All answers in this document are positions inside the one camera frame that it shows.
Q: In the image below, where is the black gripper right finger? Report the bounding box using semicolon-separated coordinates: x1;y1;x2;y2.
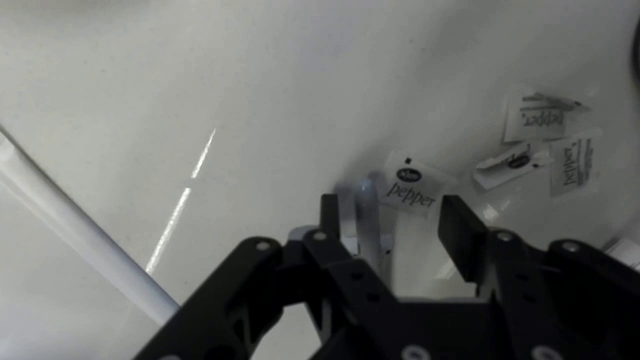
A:
437;192;640;360

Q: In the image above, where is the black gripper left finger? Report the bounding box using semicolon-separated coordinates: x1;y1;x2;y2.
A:
132;192;402;360

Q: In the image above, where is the white pepper packet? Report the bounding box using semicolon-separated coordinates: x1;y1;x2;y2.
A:
546;130;601;199
469;140;551;194
500;90;593;146
380;148;453;220

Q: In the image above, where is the white rod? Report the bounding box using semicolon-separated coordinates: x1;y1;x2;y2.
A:
0;123;183;327

